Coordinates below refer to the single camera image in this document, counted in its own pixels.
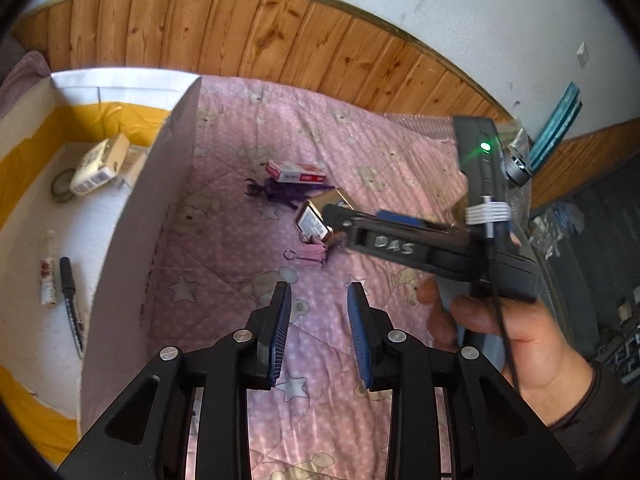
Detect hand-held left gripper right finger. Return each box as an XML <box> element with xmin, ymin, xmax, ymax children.
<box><xmin>346</xmin><ymin>281</ymin><xmax>576</xmax><ymax>480</ymax></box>

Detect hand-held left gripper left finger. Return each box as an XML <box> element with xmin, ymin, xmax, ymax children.
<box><xmin>57</xmin><ymin>281</ymin><xmax>293</xmax><ymax>480</ymax></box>

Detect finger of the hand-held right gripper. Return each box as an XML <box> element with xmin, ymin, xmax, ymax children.
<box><xmin>377</xmin><ymin>209</ymin><xmax>466</xmax><ymax>234</ymax></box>
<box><xmin>321</xmin><ymin>202</ymin><xmax>484</xmax><ymax>283</ymax></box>

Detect gold metallic box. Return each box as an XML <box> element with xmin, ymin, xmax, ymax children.
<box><xmin>296</xmin><ymin>187</ymin><xmax>357</xmax><ymax>244</ymax></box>

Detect white cardboard box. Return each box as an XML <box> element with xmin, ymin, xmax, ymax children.
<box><xmin>0</xmin><ymin>71</ymin><xmax>202</xmax><ymax>466</ymax></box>

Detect green tape roll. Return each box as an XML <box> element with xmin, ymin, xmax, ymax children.
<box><xmin>51</xmin><ymin>170</ymin><xmax>77</xmax><ymax>204</ymax></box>

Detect person's right forearm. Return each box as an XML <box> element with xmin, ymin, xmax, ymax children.
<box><xmin>547</xmin><ymin>364</ymin><xmax>627</xmax><ymax>463</ymax></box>

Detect person's right hand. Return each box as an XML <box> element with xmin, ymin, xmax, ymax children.
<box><xmin>417</xmin><ymin>278</ymin><xmax>597</xmax><ymax>429</ymax></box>

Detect teal boards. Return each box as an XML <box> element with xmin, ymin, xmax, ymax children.
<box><xmin>530</xmin><ymin>81</ymin><xmax>584</xmax><ymax>174</ymax></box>

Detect pink binder clip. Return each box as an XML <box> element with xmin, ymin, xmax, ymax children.
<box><xmin>284</xmin><ymin>245</ymin><xmax>329</xmax><ymax>264</ymax></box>

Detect pink bear print blanket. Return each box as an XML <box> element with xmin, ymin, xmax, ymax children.
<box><xmin>140</xmin><ymin>72</ymin><xmax>501</xmax><ymax>480</ymax></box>

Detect clear plastic bag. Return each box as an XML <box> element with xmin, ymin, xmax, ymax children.
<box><xmin>531</xmin><ymin>204</ymin><xmax>585</xmax><ymax>257</ymax></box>

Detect red and white box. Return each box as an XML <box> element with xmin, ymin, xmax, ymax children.
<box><xmin>265</xmin><ymin>160</ymin><xmax>329</xmax><ymax>185</ymax></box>

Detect purple toy insect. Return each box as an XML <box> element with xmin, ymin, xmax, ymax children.
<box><xmin>245</xmin><ymin>176</ymin><xmax>336</xmax><ymax>211</ymax></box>

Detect dark furniture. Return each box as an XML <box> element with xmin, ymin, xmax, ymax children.
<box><xmin>545</xmin><ymin>160</ymin><xmax>640</xmax><ymax>386</ymax></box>

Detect black pen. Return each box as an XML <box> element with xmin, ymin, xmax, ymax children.
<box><xmin>59</xmin><ymin>256</ymin><xmax>85</xmax><ymax>359</ymax></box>

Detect white floral tube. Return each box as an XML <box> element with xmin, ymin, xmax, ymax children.
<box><xmin>41</xmin><ymin>230</ymin><xmax>60</xmax><ymax>306</ymax></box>

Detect cream printed packet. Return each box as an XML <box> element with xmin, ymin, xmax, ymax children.
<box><xmin>70</xmin><ymin>135</ymin><xmax>132</xmax><ymax>196</ymax></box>

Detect mauve cloth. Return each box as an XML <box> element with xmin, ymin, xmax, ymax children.
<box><xmin>0</xmin><ymin>51</ymin><xmax>51</xmax><ymax>117</ymax></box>

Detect black cable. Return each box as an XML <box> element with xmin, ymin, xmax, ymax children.
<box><xmin>464</xmin><ymin>199</ymin><xmax>524</xmax><ymax>391</ymax></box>

